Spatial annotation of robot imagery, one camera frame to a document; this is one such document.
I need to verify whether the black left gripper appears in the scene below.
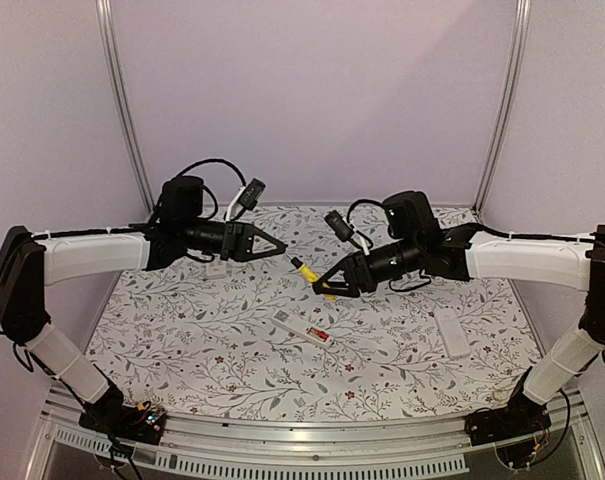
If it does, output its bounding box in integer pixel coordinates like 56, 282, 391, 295
181, 218, 287, 263

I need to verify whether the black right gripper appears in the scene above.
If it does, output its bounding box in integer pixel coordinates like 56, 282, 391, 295
312, 236, 422, 299

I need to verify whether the yellow handled screwdriver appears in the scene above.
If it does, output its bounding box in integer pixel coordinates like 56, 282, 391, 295
290, 257, 319, 284

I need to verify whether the white remote control with batteries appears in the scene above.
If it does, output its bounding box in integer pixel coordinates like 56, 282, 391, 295
272, 310, 334, 348

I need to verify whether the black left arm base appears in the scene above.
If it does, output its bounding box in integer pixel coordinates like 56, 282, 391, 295
79, 396, 166, 445

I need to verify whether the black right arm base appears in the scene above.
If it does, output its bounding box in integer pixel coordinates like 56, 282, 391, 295
464, 398, 551, 446

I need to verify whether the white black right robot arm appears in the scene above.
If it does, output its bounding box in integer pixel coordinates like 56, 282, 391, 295
313, 190, 605, 436

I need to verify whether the white air conditioner remote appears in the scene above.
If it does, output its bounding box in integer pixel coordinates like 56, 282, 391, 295
205, 260, 228, 280

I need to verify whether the red black battery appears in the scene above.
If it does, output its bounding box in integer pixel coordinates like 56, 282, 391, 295
307, 327, 330, 343

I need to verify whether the floral patterned table mat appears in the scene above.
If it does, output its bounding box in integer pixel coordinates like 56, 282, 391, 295
87, 206, 540, 421

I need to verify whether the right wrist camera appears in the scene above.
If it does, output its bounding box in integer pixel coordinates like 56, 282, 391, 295
324, 210, 373, 255

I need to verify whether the aluminium front rail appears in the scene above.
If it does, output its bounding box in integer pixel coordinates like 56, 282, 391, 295
25, 387, 605, 479

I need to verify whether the right aluminium frame post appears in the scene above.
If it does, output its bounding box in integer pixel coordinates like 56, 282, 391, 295
473, 0, 532, 218

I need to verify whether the aluminium frame post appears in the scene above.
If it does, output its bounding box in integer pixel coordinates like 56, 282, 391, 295
95, 0, 154, 212
473, 0, 532, 218

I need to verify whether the left aluminium frame post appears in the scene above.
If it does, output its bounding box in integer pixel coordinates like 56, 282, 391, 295
95, 0, 154, 212

